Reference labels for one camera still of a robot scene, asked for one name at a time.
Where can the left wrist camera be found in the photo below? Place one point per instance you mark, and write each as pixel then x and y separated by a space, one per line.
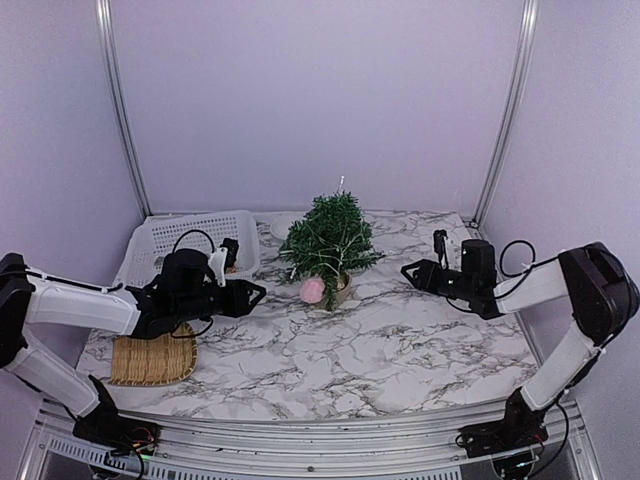
pixel 223 259

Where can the white plastic basket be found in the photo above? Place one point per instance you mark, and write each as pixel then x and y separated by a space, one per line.
pixel 158 236

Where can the front aluminium rail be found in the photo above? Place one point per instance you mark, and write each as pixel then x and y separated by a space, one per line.
pixel 411 446

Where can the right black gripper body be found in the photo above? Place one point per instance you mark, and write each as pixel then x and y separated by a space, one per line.
pixel 441 287

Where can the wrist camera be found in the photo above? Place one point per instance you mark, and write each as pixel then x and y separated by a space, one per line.
pixel 440 240
pixel 223 259

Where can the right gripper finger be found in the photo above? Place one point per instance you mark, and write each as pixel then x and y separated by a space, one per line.
pixel 421 264
pixel 418 278

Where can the pink pompom ornament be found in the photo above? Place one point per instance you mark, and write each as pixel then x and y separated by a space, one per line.
pixel 312 290

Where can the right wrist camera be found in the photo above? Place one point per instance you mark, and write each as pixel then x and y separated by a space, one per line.
pixel 440 240

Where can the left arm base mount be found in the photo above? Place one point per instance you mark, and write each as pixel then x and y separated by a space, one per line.
pixel 122 434

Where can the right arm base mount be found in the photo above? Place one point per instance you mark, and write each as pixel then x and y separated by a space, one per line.
pixel 493 437

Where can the small green christmas tree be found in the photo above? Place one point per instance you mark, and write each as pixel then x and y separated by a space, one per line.
pixel 331 241

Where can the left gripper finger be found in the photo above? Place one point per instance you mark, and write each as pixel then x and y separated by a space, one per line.
pixel 251 287
pixel 248 303

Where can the white ceramic bowl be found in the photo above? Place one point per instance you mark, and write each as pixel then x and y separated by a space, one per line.
pixel 280 227

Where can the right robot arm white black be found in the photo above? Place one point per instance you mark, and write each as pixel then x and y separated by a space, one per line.
pixel 589 283

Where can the woven bamboo tray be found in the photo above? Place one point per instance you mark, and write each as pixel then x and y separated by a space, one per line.
pixel 166 360

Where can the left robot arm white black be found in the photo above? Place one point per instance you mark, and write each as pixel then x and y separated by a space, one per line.
pixel 191 285

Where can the right aluminium frame post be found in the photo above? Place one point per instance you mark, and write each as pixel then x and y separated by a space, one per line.
pixel 515 93

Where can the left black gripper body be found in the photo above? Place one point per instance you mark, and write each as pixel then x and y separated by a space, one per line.
pixel 235 307

